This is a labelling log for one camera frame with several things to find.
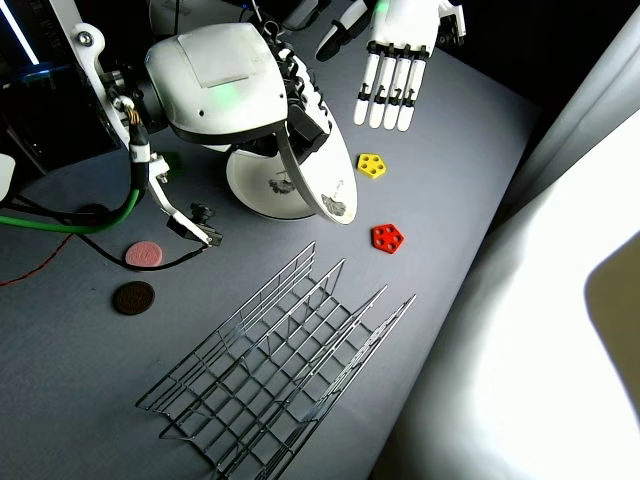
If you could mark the pink sandwich cookie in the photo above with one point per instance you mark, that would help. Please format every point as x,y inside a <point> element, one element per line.
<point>144,255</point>

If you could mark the green pentagon block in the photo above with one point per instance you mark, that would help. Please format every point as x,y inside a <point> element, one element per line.
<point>174,162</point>

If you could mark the white backdrop curtain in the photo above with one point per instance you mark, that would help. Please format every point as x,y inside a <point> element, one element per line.
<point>525,300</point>

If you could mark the white post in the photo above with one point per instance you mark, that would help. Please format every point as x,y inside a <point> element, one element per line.
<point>60,10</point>

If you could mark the white plate with leaf print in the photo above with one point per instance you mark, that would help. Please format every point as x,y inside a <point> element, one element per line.
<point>330,180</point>
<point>250,185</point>

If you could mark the white light strip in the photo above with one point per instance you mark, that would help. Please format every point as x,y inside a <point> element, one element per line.
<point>20,35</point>

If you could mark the red pentagon block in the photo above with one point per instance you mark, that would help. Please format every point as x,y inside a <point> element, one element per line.
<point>388,238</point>

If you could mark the brown sandwich cookie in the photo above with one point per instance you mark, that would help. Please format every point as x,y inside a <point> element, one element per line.
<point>133,298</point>

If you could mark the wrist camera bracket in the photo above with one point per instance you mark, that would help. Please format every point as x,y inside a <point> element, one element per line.
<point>192,230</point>
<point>452,25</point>

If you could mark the grey table cloth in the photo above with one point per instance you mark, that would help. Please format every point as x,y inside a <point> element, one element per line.
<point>425,175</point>

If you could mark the yellow pentagon block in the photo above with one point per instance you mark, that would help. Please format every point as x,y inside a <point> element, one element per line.
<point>372,165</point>

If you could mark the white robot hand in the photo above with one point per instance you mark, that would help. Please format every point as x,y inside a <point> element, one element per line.
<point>405,25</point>
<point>215,80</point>

